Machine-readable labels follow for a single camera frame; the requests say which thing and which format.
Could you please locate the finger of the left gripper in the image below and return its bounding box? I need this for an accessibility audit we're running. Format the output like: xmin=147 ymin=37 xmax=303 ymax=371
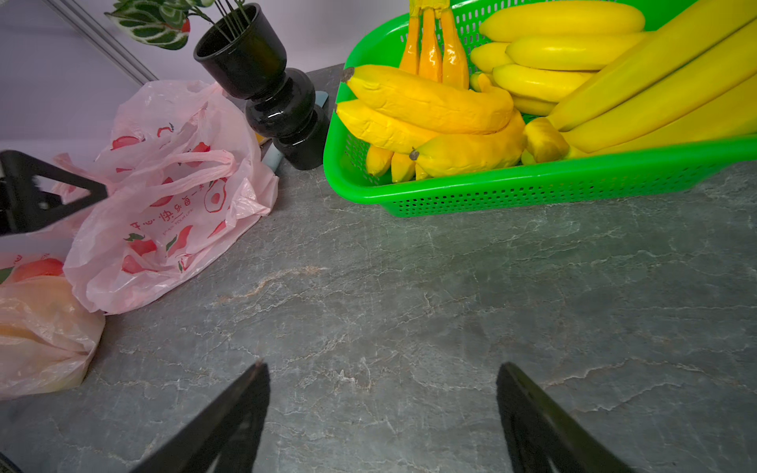
xmin=1 ymin=150 xmax=108 ymax=236

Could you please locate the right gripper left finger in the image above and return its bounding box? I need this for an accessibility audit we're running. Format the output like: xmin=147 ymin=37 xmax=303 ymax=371
xmin=134 ymin=362 xmax=271 ymax=472

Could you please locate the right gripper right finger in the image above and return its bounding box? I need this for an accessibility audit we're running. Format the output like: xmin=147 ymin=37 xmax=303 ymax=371
xmin=497 ymin=363 xmax=632 ymax=472

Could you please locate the pink plastic bag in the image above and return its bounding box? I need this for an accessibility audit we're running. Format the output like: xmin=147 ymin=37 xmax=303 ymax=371
xmin=63 ymin=81 xmax=279 ymax=315
xmin=1 ymin=236 xmax=106 ymax=401

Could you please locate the small yellow banana bunch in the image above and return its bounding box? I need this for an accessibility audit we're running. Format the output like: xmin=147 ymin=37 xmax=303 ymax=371
xmin=335 ymin=65 xmax=526 ymax=177

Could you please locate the pale yellow banana bunch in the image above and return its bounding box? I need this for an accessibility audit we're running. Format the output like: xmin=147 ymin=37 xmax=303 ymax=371
xmin=469 ymin=1 xmax=647 ymax=116

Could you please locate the light blue white tube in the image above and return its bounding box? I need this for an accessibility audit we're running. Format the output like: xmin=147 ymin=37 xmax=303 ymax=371
xmin=261 ymin=89 xmax=330 ymax=173

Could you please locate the potted plant black vase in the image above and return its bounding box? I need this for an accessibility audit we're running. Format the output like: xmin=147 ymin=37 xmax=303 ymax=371
xmin=106 ymin=1 xmax=329 ymax=171

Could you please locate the green plastic basket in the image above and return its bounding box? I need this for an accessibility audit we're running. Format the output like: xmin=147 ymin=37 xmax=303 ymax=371
xmin=325 ymin=1 xmax=756 ymax=217

